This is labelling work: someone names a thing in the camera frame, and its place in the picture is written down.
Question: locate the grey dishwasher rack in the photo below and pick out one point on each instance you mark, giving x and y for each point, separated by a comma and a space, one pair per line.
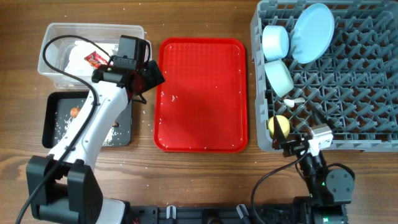
354, 83

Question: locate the green bowl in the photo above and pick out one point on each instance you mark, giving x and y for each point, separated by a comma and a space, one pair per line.
279, 77

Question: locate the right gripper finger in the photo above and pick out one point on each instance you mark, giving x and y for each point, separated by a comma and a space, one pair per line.
320, 118
278, 135

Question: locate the white rice pile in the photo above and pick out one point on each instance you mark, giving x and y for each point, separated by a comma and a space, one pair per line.
63, 122

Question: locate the clear plastic bin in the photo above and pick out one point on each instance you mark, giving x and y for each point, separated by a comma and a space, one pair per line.
103, 36

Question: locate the black waste tray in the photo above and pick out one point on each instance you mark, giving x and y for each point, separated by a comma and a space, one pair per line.
63, 102

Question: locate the red plastic tray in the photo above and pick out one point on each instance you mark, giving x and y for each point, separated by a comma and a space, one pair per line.
202, 106

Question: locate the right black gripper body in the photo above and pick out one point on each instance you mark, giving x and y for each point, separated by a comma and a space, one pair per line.
292, 149

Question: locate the light blue plate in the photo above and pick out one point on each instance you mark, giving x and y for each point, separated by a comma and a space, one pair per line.
313, 33

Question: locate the white plastic spoon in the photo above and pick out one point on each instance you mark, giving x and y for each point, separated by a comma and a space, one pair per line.
292, 102

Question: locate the white napkin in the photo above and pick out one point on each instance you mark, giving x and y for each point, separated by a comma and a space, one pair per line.
77, 64

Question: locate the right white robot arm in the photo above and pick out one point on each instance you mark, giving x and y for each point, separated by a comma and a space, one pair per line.
330, 186

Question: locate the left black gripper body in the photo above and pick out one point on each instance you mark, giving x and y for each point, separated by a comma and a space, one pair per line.
152, 77

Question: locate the light blue bowl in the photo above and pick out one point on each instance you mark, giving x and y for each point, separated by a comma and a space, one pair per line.
275, 42

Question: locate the yellow plastic cup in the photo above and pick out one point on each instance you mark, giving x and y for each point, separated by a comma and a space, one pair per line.
283, 122

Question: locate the red snack wrapper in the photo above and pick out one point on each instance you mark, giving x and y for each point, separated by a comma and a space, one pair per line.
95, 59

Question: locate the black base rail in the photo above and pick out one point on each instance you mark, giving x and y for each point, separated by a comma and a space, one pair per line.
217, 214

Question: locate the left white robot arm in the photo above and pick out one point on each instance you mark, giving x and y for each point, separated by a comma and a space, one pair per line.
62, 185

